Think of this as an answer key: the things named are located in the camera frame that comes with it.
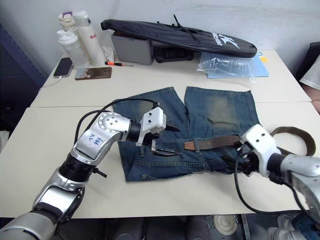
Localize white cloth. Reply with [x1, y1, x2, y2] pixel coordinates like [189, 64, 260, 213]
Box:
[299, 60, 320, 91]

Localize white charging cable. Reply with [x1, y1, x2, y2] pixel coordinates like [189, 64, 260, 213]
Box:
[37, 75, 63, 90]

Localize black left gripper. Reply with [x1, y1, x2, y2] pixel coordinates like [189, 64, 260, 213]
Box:
[142, 123, 181, 153]

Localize brown braided belt with buckle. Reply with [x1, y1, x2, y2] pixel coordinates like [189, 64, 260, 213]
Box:
[151, 126, 317, 158]

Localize crumpled white tissue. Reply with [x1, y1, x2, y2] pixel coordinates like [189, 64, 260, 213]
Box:
[101, 45, 116, 62]

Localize smartphone with brown case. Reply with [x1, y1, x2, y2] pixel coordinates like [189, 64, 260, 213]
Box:
[74, 66, 113, 81]

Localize beige bottle with purple lid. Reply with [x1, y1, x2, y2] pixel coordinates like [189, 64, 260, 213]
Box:
[57, 10, 80, 61]

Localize black chair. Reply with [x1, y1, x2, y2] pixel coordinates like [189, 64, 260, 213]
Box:
[295, 41, 320, 81]

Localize person's leg in jeans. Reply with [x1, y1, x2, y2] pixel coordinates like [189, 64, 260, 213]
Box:
[291, 212, 320, 240]

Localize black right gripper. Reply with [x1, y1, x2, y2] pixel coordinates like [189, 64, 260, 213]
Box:
[222, 142, 262, 179]

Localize grey plastic box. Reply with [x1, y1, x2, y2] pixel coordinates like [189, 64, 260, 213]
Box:
[110, 30, 155, 67]

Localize dark blue cabinet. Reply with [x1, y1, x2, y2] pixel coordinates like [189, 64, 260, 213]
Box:
[0, 22, 48, 133]

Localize tall white thermos bottle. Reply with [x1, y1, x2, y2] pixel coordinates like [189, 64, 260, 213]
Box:
[72, 10, 106, 68]

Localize white round disc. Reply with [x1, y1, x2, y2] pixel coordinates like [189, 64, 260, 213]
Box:
[213, 214, 238, 236]

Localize light blue folder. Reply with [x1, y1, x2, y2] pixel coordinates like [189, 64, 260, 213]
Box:
[205, 50, 271, 80]

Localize white shoe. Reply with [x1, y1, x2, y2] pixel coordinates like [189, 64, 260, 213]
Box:
[266, 214, 297, 240]

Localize black smartphone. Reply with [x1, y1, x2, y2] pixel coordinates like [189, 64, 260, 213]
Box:
[52, 57, 74, 79]

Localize black racket bag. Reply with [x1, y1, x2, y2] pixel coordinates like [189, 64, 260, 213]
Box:
[100, 14, 258, 59]

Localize black hard case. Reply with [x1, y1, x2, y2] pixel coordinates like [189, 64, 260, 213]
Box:
[153, 45, 195, 64]

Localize clear plastic shaker bottle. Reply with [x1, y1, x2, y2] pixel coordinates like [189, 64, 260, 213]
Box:
[56, 29, 88, 69]

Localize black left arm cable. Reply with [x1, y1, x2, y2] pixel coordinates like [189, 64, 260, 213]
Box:
[74, 98, 161, 144]

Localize metal table leg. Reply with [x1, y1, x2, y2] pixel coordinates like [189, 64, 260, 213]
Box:
[240, 214, 250, 240]

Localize orange handled screwdriver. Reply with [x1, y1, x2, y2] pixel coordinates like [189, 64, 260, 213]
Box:
[104, 61, 135, 68]

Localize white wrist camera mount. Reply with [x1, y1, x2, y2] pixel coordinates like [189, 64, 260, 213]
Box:
[135, 106, 167, 147]
[239, 124, 282, 176]

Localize blue denim shorts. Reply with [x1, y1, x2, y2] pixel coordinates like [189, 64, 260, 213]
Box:
[111, 86, 263, 183]

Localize clear plastic bag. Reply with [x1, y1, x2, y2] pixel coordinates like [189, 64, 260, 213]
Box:
[195, 51, 258, 84]

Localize dark rounded stool shapes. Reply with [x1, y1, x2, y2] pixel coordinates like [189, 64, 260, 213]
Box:
[103, 215, 213, 240]

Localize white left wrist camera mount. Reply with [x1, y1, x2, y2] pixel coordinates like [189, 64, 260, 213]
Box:
[135, 106, 167, 147]

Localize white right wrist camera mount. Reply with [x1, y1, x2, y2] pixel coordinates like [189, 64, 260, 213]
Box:
[239, 124, 282, 176]

